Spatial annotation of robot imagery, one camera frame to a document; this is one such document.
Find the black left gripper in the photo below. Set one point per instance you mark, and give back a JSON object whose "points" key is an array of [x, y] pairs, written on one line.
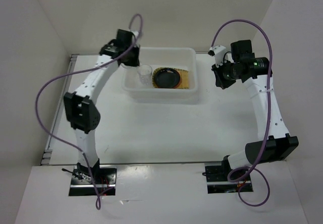
{"points": [[136, 62]]}

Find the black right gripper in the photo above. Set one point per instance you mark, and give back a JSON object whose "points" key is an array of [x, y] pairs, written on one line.
{"points": [[220, 81]]}

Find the clear plastic cup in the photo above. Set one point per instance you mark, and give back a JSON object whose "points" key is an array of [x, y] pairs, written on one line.
{"points": [[145, 74]]}

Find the woven bamboo tray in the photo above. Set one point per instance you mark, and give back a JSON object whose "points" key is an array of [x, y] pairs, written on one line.
{"points": [[184, 84]]}

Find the black round dish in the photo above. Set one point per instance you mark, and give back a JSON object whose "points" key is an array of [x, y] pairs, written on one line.
{"points": [[167, 78]]}

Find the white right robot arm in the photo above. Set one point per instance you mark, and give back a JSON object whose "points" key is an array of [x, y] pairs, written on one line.
{"points": [[274, 140]]}

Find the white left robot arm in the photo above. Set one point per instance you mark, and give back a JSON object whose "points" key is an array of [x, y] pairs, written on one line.
{"points": [[80, 105]]}

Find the clear plastic bin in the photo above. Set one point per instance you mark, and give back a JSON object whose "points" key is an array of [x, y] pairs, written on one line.
{"points": [[163, 57]]}

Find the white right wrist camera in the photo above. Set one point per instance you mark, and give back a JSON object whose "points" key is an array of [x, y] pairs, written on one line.
{"points": [[218, 52]]}

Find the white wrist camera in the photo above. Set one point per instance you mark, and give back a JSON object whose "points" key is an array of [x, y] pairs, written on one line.
{"points": [[137, 34], [218, 52]]}

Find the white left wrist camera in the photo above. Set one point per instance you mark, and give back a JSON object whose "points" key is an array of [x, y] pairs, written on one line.
{"points": [[137, 34]]}

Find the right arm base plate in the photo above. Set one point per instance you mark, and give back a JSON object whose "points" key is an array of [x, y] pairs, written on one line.
{"points": [[217, 182]]}

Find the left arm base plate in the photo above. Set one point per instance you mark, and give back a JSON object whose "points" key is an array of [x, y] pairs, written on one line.
{"points": [[105, 181]]}

